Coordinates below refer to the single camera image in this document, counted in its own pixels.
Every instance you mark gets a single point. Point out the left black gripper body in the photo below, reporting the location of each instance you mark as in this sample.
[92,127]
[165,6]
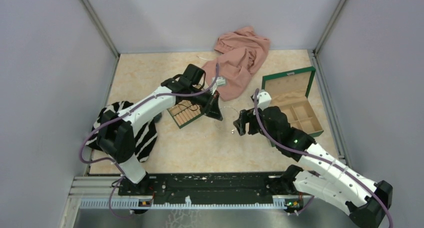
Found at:
[203,99]

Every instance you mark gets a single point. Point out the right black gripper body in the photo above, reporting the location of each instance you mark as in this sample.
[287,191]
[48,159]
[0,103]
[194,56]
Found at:
[254,126]

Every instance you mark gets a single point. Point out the silver pearl bangle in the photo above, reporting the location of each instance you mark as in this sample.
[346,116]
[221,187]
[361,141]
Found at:
[229,115]

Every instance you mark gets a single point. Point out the green jewelry tray insert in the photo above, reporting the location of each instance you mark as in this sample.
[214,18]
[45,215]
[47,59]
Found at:
[184,113]

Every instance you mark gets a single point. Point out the green jewelry box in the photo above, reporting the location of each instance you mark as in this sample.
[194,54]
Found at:
[289,90]

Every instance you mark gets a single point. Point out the pink cloth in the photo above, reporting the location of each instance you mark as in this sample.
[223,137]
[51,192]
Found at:
[242,54]

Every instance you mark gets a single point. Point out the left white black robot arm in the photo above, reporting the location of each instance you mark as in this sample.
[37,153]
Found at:
[117,130]

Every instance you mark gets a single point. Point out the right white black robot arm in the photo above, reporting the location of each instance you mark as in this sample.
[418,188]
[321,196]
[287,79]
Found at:
[365,201]

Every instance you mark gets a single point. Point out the white strip on table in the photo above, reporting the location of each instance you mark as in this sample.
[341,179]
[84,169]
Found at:
[202,58]

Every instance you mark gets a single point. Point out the zebra print pouch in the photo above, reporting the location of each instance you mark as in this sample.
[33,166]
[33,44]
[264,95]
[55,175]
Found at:
[145,138]

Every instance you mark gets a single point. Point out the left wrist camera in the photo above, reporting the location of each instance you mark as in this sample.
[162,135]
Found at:
[220,81]

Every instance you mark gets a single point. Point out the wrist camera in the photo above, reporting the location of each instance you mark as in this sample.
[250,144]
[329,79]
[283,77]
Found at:
[263,99]
[220,81]

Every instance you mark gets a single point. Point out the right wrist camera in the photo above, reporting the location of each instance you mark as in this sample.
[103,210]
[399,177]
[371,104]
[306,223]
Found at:
[263,99]

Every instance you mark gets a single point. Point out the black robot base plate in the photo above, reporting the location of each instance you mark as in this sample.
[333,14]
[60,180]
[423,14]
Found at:
[219,188]

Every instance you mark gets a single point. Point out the white cable tray rail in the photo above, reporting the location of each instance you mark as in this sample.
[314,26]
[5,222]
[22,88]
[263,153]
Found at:
[136,204]

